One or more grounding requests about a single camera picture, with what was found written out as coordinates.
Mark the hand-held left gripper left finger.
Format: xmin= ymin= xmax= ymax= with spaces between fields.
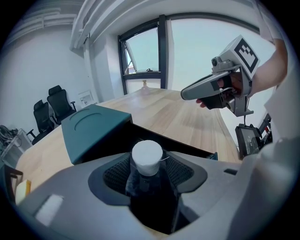
xmin=17 ymin=151 xmax=166 ymax=240

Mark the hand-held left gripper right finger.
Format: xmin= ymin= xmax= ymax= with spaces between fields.
xmin=163 ymin=151 xmax=246 ymax=240

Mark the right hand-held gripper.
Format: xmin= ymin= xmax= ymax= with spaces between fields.
xmin=180 ymin=35 xmax=261 ymax=117

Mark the dark teal box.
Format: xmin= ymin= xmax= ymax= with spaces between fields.
xmin=61 ymin=104 xmax=218 ymax=165

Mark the person's right forearm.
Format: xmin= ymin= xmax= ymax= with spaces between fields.
xmin=252 ymin=38 xmax=289 ymax=96

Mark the person's right hand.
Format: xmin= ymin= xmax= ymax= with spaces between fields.
xmin=217 ymin=71 xmax=244 ymax=97

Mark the yellow sponge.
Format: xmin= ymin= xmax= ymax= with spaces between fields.
xmin=15 ymin=179 xmax=32 ymax=204

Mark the black device stand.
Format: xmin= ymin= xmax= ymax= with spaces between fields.
xmin=0 ymin=164 xmax=24 ymax=202

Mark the small white table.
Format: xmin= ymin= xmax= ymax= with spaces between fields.
xmin=0 ymin=127 xmax=32 ymax=162

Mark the black screen device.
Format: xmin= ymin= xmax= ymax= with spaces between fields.
xmin=235 ymin=124 xmax=262 ymax=160

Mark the black office chair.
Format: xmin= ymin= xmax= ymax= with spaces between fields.
xmin=46 ymin=85 xmax=77 ymax=125
xmin=27 ymin=99 xmax=55 ymax=145

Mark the person's light shirt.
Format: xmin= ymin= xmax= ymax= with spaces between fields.
xmin=243 ymin=0 xmax=300 ymax=240

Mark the black window frame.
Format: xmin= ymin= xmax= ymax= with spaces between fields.
xmin=118 ymin=14 xmax=261 ymax=96

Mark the black cable bundle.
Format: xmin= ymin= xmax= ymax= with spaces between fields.
xmin=0 ymin=125 xmax=18 ymax=141

